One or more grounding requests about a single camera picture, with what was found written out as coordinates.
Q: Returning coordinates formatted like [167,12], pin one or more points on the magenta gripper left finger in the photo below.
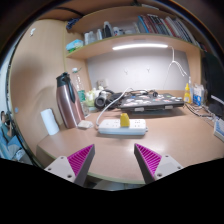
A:
[73,168]

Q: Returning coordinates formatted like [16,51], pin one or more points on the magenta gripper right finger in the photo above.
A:
[154,166]

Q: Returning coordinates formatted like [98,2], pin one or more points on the yellow charger plug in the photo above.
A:
[124,120]

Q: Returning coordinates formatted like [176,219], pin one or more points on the small white tissue pack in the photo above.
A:
[85,124]

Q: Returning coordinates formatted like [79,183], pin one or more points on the white power strip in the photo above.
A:
[112,126]

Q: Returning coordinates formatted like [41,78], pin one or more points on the white paper towel roll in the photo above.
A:
[49,121]

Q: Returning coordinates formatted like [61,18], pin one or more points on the copper thermos jug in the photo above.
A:
[68,101]

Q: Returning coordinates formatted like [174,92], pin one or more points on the black laptop with stickers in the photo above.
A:
[149,102]

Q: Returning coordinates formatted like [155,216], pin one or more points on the yellow glue bottle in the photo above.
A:
[187,95]

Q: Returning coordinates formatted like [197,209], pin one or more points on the black headphones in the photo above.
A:
[103,99]

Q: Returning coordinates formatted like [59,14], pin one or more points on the white blue carton box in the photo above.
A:
[198,94]

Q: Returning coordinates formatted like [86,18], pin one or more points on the clear plastic water bottle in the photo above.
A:
[81,91]

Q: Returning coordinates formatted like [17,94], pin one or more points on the black monitor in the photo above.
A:
[213,75]

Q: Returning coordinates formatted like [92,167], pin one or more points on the teal tissue box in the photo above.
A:
[74,45]

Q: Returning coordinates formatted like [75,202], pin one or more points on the LED light strip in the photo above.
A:
[139,45]

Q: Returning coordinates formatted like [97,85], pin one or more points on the white bottles on shelf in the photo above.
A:
[106,32]

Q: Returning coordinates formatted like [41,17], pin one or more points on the row of books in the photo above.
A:
[153,24]

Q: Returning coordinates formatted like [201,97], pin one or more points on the wooden wall shelf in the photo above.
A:
[115,15]

